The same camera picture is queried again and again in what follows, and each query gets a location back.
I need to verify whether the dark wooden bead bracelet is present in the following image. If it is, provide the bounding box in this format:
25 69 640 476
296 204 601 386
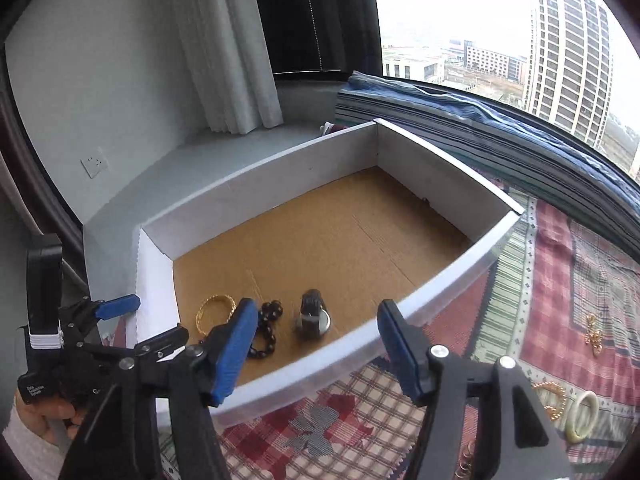
246 299 286 360

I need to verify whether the blue striped folded blanket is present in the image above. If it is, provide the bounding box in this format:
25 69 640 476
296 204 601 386
335 73 639 258

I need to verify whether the gold twisted bangle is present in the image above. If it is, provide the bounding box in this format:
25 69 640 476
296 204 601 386
195 295 236 338

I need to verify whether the gold earrings cluster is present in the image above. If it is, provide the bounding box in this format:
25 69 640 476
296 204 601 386
585 314 603 358

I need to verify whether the black smart watch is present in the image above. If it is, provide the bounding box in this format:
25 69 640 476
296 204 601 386
295 289 331 340

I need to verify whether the white cardboard box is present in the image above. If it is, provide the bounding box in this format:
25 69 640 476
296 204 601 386
127 119 524 427

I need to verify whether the white left curtain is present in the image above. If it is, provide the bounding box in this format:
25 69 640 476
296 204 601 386
171 0 283 134

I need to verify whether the pale green jade bangle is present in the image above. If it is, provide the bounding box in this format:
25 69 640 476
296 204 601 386
564 390 600 445

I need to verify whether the white wall socket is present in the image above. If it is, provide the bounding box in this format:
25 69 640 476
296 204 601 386
80 148 108 179

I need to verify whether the person's left hand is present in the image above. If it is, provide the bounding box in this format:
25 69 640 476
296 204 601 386
14 390 87 446

